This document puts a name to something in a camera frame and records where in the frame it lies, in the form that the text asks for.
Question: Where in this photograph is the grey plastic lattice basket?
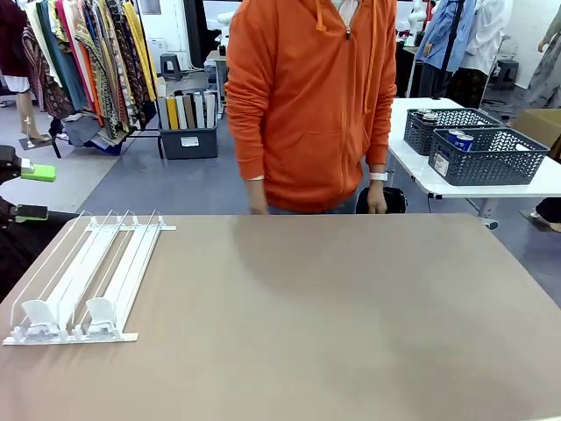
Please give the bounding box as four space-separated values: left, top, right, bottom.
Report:
403 108 503 157
428 126 550 187

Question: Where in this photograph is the person's left forearm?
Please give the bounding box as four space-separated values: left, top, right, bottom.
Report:
366 96 398 176

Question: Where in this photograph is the person's right forearm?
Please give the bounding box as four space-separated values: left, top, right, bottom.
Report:
225 100 266 181

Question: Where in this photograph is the white can dispenser rack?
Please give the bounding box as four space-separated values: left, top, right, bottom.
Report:
3 209 177 346

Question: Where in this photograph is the person's right hand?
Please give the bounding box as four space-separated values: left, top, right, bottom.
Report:
245 177 270 217

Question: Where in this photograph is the person's left hand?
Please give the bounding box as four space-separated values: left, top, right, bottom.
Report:
366 179 389 216

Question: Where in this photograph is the dark stand beside table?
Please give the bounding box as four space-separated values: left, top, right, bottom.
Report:
0 196 80 303

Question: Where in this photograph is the fabric pile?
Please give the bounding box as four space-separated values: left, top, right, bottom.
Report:
60 112 132 155

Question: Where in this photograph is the brown patterned hanging garment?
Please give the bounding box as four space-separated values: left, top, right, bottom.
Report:
21 25 75 119

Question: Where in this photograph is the white pusher paddle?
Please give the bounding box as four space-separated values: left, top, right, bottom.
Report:
21 299 60 329
86 297 120 329

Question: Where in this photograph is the teal hanging garment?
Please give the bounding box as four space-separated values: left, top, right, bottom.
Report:
37 0 89 113

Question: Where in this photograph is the orange striped patterned garment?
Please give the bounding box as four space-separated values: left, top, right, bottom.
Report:
74 21 119 128

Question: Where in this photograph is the mannequin in maroon top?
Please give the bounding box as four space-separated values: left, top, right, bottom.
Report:
0 0 53 146

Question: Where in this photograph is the dark floral hanging garment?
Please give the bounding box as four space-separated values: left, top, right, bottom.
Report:
107 0 153 128

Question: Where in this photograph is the cream hanging garment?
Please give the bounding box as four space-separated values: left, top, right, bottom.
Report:
24 0 60 89

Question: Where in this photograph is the dark grey storage bin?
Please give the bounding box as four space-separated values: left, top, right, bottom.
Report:
158 125 219 161

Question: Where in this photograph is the white board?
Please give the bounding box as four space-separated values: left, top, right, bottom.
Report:
174 94 188 131

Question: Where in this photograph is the yellow hanging garment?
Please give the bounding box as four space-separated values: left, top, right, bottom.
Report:
122 2 158 104

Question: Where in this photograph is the brown board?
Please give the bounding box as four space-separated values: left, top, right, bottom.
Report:
182 92 196 130

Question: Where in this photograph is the grey plastic stool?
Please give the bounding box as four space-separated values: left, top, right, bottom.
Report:
160 53 184 82
497 59 521 91

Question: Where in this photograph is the white cabinet with label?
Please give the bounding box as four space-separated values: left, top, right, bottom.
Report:
146 37 170 74

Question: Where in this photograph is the beige board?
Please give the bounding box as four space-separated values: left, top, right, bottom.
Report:
203 90 217 129

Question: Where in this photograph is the grey background desk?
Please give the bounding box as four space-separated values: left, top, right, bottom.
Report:
204 47 230 119

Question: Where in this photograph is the person in orange hoodie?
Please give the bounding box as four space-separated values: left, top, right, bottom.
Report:
224 0 399 216

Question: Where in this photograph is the black round chair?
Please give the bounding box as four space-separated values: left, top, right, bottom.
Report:
355 186 408 215

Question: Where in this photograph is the white background desk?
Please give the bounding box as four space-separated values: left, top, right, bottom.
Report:
395 34 417 98

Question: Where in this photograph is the white side table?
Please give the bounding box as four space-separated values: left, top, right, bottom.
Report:
387 96 561 232

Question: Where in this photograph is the mannequin in blue shirt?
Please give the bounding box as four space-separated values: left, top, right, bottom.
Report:
415 0 477 100

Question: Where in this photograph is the black stand pole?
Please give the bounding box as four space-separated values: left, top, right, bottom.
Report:
431 0 465 101

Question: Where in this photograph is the mannequin in white shirt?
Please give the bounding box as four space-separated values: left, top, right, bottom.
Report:
459 0 514 111

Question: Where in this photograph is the brown cardboard box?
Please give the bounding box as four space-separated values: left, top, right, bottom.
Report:
510 108 561 161

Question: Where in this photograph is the bystander leg with shoe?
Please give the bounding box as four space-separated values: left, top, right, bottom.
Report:
530 196 561 232

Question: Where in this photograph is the mannequin in grey dress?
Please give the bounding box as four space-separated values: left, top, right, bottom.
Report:
523 8 561 111

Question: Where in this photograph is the black clothes rack frame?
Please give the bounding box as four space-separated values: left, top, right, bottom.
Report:
51 0 166 160

